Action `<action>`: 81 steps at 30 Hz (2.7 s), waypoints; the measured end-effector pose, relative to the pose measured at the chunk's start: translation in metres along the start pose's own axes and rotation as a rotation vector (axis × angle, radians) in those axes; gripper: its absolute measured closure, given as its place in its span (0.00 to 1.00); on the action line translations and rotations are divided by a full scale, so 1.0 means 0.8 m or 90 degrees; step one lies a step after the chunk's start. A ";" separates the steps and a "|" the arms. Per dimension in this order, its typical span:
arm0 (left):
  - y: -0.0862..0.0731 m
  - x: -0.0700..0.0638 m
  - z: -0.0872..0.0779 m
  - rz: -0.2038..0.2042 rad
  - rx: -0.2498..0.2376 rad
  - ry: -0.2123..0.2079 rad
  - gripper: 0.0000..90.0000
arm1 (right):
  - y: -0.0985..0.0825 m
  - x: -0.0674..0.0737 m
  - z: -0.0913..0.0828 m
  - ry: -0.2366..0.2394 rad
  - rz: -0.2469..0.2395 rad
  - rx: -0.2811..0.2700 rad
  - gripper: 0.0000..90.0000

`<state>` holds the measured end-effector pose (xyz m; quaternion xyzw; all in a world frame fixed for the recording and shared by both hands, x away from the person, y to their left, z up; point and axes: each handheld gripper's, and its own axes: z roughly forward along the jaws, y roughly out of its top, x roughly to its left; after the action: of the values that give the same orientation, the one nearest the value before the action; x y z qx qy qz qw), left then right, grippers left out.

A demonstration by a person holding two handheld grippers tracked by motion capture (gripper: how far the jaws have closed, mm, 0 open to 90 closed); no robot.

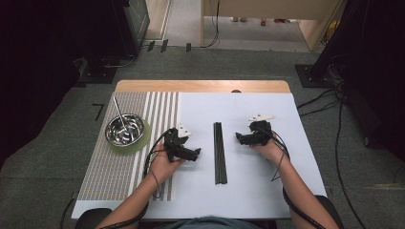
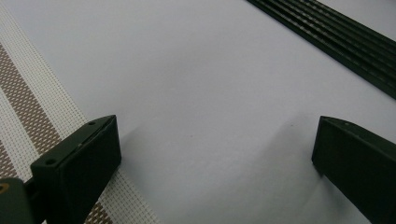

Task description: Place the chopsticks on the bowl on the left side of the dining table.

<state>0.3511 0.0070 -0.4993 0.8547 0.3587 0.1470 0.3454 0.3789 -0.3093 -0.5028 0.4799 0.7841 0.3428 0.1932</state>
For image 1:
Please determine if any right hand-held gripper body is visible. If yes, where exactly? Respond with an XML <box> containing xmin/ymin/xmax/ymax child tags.
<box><xmin>247</xmin><ymin>114</ymin><xmax>276</xmax><ymax>147</ymax></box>

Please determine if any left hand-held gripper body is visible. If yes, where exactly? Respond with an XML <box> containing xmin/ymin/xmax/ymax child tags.
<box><xmin>163</xmin><ymin>123</ymin><xmax>193</xmax><ymax>163</ymax></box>

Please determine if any black chopstick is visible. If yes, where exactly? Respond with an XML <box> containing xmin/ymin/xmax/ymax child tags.
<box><xmin>218</xmin><ymin>121</ymin><xmax>229</xmax><ymax>185</ymax></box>
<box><xmin>216</xmin><ymin>121</ymin><xmax>225</xmax><ymax>185</ymax></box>
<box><xmin>212</xmin><ymin>121</ymin><xmax>219</xmax><ymax>185</ymax></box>
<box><xmin>214</xmin><ymin>121</ymin><xmax>222</xmax><ymax>185</ymax></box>

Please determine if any shiny metal bowl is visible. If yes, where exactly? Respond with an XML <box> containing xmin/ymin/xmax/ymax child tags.
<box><xmin>104</xmin><ymin>113</ymin><xmax>146</xmax><ymax>148</ymax></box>

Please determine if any person's right hand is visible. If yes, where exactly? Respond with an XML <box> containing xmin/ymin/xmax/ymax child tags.
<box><xmin>250</xmin><ymin>137</ymin><xmax>290</xmax><ymax>167</ymax></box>

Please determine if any person's left hand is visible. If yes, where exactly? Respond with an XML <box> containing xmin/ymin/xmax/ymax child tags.
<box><xmin>147</xmin><ymin>144</ymin><xmax>185</xmax><ymax>187</ymax></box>

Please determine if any round green coaster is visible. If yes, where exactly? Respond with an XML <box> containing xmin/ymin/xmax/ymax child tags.
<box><xmin>109</xmin><ymin>118</ymin><xmax>153</xmax><ymax>156</ymax></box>

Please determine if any white table sheet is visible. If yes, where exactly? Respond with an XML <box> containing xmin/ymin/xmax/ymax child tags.
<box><xmin>71</xmin><ymin>92</ymin><xmax>328</xmax><ymax>220</ymax></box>

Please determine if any metal spoon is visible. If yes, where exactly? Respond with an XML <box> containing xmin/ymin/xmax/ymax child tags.
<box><xmin>113</xmin><ymin>96</ymin><xmax>129</xmax><ymax>132</ymax></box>

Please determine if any person's grey-blue shirt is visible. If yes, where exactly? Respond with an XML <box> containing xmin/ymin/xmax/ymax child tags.
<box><xmin>156</xmin><ymin>216</ymin><xmax>266</xmax><ymax>229</ymax></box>

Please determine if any striped woven placemat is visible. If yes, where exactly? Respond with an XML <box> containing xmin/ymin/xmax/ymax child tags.
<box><xmin>76</xmin><ymin>91</ymin><xmax>181</xmax><ymax>202</ymax></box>

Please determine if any black stand base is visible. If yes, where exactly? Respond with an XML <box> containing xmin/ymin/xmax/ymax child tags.
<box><xmin>78</xmin><ymin>56</ymin><xmax>118</xmax><ymax>85</ymax></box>
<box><xmin>294</xmin><ymin>63</ymin><xmax>336</xmax><ymax>90</ymax></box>

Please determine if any black tape corner mark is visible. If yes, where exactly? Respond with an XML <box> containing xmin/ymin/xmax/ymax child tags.
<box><xmin>92</xmin><ymin>102</ymin><xmax>106</xmax><ymax>122</ymax></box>

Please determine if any black chair armrest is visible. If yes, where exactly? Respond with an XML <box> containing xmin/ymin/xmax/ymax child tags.
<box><xmin>314</xmin><ymin>195</ymin><xmax>346</xmax><ymax>229</ymax></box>
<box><xmin>75</xmin><ymin>207</ymin><xmax>114</xmax><ymax>229</ymax></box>

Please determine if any yellow object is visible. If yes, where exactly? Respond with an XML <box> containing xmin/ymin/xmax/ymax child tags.
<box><xmin>324</xmin><ymin>19</ymin><xmax>341</xmax><ymax>43</ymax></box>

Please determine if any light wooden desk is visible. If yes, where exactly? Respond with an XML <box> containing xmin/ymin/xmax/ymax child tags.
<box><xmin>200</xmin><ymin>0</ymin><xmax>349</xmax><ymax>52</ymax></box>

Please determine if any left hand-held gripper cable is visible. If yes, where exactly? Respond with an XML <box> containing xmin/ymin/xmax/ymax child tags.
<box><xmin>106</xmin><ymin>128</ymin><xmax>176</xmax><ymax>229</ymax></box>

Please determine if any hand-held gripper cable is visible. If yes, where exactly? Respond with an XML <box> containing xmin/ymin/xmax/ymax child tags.
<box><xmin>261</xmin><ymin>126</ymin><xmax>327</xmax><ymax>229</ymax></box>
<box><xmin>106</xmin><ymin>128</ymin><xmax>176</xmax><ymax>229</ymax></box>

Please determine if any right hand-held gripper cable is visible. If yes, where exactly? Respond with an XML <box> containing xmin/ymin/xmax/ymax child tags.
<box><xmin>261</xmin><ymin>126</ymin><xmax>327</xmax><ymax>229</ymax></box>

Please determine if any long black floor cable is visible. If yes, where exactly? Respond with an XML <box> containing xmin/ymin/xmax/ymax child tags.
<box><xmin>333</xmin><ymin>100</ymin><xmax>368</xmax><ymax>229</ymax></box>

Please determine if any grey cable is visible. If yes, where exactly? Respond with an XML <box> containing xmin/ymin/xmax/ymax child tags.
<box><xmin>104</xmin><ymin>54</ymin><xmax>138</xmax><ymax>70</ymax></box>

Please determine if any hanging black cable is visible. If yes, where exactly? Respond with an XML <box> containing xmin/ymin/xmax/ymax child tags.
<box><xmin>202</xmin><ymin>0</ymin><xmax>222</xmax><ymax>50</ymax></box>

